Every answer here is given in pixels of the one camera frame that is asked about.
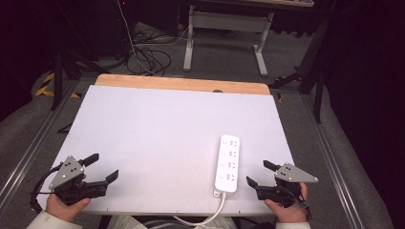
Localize white power strip cable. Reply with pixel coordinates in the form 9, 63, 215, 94
172, 192, 227, 228

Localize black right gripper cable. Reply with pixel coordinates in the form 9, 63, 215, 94
279, 185, 312, 221

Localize wooden table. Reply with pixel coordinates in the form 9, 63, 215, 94
95, 73, 271, 96

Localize black metal stand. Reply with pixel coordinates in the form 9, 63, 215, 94
267, 12, 330, 124

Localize white board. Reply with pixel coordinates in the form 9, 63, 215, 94
37, 84, 295, 218

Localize black tripod stand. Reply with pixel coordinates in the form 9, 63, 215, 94
51, 47, 111, 112

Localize white metal desk frame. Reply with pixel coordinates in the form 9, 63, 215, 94
182, 4, 275, 78

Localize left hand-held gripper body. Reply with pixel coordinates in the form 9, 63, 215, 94
48, 155, 109, 206

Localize black floor cables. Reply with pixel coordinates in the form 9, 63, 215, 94
126, 30, 173, 77

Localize yellow black floor tape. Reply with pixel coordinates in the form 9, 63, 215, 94
34, 72, 81, 99

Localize person's left hand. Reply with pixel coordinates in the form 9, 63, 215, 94
45, 191, 93, 223

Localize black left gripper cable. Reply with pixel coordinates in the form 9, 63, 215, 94
30, 162, 63, 215

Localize thin white cable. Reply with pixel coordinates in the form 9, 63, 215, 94
116, 0, 156, 76

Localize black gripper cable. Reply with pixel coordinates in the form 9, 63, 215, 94
279, 185, 312, 221
30, 162, 63, 215

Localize aluminium floor rail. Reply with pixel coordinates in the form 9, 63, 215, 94
0, 79, 81, 205
301, 93, 362, 229

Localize person's right hand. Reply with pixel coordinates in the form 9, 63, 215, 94
263, 182, 309, 224

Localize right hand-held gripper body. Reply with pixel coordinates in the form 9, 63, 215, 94
255, 162, 319, 208

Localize white power strip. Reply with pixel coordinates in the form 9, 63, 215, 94
213, 134, 241, 198

